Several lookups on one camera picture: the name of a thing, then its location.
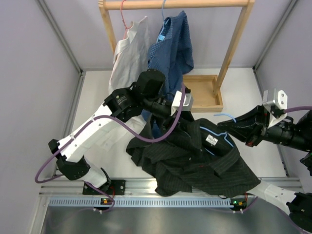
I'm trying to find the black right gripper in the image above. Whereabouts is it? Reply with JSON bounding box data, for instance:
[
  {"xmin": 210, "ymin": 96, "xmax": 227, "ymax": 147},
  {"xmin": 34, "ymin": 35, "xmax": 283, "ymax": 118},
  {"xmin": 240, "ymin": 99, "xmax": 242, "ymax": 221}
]
[{"xmin": 216, "ymin": 104, "xmax": 312, "ymax": 152}]

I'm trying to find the light blue hanger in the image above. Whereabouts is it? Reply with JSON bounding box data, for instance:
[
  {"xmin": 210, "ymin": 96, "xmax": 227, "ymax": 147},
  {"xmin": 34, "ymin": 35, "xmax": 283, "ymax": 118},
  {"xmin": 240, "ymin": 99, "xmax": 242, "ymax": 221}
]
[{"xmin": 199, "ymin": 113, "xmax": 237, "ymax": 148}]

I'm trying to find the dark pinstriped shirt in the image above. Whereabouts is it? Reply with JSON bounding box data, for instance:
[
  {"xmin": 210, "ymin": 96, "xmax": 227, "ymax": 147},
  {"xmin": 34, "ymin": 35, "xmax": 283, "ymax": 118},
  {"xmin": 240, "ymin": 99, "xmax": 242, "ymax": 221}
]
[{"xmin": 126, "ymin": 112, "xmax": 260, "ymax": 197}]

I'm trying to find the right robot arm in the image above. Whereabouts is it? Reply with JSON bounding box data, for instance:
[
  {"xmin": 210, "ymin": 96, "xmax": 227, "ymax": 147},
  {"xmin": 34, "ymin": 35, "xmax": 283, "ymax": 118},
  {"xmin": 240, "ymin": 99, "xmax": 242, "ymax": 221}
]
[{"xmin": 218, "ymin": 105, "xmax": 312, "ymax": 233}]

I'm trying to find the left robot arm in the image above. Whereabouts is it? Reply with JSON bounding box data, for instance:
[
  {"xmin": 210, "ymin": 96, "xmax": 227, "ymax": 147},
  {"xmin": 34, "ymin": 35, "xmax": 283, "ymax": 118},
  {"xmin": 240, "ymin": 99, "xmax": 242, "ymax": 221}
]
[{"xmin": 49, "ymin": 69, "xmax": 172, "ymax": 195}]

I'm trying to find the blue checked shirt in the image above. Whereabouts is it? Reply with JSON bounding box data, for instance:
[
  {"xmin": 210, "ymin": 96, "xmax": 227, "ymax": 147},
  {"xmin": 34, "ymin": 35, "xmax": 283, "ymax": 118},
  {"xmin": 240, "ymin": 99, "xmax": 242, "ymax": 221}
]
[{"xmin": 142, "ymin": 11, "xmax": 194, "ymax": 139}]

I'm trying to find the white shirt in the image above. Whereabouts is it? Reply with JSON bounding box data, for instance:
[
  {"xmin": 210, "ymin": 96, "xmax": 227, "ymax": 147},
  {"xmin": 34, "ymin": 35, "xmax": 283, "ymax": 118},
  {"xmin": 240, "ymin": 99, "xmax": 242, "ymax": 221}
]
[{"xmin": 108, "ymin": 16, "xmax": 152, "ymax": 94}]

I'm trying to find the pink hanger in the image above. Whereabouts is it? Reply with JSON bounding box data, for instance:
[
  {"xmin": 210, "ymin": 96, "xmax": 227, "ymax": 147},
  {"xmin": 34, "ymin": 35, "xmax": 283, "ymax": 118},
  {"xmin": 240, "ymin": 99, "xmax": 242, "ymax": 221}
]
[{"xmin": 120, "ymin": 0, "xmax": 132, "ymax": 39}]

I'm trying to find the wooden clothes rack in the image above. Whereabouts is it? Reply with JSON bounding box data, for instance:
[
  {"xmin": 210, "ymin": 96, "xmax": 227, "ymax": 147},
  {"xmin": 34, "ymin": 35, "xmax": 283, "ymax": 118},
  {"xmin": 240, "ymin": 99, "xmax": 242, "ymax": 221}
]
[{"xmin": 98, "ymin": 0, "xmax": 255, "ymax": 113}]

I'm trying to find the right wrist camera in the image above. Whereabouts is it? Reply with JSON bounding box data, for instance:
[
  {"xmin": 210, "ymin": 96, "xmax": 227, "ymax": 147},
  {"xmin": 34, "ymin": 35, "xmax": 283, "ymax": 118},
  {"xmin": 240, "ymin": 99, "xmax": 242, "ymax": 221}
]
[{"xmin": 262, "ymin": 88, "xmax": 288, "ymax": 128}]

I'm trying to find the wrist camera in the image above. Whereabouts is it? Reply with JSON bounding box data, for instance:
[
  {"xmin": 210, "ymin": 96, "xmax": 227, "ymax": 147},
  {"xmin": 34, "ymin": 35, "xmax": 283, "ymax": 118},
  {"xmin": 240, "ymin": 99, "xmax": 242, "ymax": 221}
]
[
  {"xmin": 262, "ymin": 88, "xmax": 288, "ymax": 128},
  {"xmin": 171, "ymin": 91, "xmax": 194, "ymax": 116}
]

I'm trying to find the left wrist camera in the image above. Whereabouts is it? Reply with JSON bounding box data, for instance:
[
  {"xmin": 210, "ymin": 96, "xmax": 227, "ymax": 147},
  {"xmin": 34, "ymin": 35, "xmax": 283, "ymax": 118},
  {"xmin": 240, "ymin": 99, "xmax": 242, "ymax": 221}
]
[{"xmin": 171, "ymin": 91, "xmax": 194, "ymax": 116}]

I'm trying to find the aluminium frame post right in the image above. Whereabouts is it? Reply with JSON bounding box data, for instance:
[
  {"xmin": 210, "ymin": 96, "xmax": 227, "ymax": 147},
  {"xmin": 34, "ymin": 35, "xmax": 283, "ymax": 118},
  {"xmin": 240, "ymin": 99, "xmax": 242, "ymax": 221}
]
[{"xmin": 253, "ymin": 0, "xmax": 298, "ymax": 73}]

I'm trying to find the aluminium frame post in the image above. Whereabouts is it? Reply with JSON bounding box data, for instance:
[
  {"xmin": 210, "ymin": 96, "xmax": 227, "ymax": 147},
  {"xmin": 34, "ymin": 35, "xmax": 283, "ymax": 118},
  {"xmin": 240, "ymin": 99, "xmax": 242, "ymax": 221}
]
[
  {"xmin": 253, "ymin": 0, "xmax": 298, "ymax": 73},
  {"xmin": 34, "ymin": 0, "xmax": 85, "ymax": 144}
]

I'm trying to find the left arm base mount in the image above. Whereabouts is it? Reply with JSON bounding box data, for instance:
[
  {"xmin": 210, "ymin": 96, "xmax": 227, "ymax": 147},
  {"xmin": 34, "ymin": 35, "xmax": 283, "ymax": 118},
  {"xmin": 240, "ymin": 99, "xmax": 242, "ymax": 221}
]
[{"xmin": 82, "ymin": 179, "xmax": 126, "ymax": 195}]

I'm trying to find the perforated cable duct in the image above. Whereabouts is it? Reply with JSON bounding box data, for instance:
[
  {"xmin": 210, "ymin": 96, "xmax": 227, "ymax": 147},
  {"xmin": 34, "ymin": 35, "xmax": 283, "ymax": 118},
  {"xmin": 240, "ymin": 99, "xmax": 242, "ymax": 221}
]
[{"xmin": 49, "ymin": 197, "xmax": 245, "ymax": 208}]

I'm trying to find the aluminium frame post left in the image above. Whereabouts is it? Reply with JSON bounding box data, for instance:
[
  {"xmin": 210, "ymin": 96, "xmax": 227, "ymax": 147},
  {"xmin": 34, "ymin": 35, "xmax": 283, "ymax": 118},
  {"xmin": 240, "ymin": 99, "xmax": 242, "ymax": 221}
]
[{"xmin": 34, "ymin": 0, "xmax": 85, "ymax": 144}]

